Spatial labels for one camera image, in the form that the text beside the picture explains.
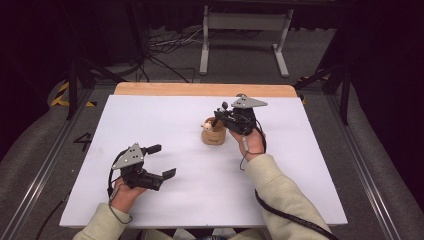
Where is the black tripod stand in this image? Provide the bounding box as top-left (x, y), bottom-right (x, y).
top-left (64, 0), bottom-right (148, 122)
top-left (292, 31), bottom-right (352, 127)

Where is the aluminium floor rail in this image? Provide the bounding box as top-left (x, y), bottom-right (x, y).
top-left (0, 84), bottom-right (97, 240)
top-left (324, 93), bottom-right (403, 240)

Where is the wooden table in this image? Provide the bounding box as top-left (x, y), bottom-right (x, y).
top-left (113, 81), bottom-right (298, 99)

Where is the thin black looped cable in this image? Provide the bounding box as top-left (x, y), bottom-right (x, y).
top-left (106, 156), bottom-right (134, 225)
top-left (238, 114), bottom-right (268, 172)

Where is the person's lap clothing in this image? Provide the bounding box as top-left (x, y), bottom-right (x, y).
top-left (137, 227), bottom-right (265, 240)

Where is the grey metal stand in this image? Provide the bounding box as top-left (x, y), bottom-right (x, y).
top-left (199, 4), bottom-right (292, 78)

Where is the thick black gripper cable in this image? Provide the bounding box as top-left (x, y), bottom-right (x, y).
top-left (253, 188), bottom-right (340, 240)

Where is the white table board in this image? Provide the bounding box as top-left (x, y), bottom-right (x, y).
top-left (59, 94), bottom-right (348, 230)

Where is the person's right hand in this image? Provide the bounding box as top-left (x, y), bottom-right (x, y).
top-left (229, 126), bottom-right (268, 164)

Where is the black floor cable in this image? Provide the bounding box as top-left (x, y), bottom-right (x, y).
top-left (34, 191), bottom-right (73, 240)

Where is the tangle of floor cables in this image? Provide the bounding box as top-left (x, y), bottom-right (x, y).
top-left (145, 25), bottom-right (205, 84)

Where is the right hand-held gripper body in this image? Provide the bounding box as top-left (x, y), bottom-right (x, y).
top-left (220, 94), bottom-right (269, 136)

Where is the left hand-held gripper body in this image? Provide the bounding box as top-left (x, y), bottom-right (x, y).
top-left (111, 142), bottom-right (165, 192)

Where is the person's left hand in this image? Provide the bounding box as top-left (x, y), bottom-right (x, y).
top-left (110, 181), bottom-right (148, 214)

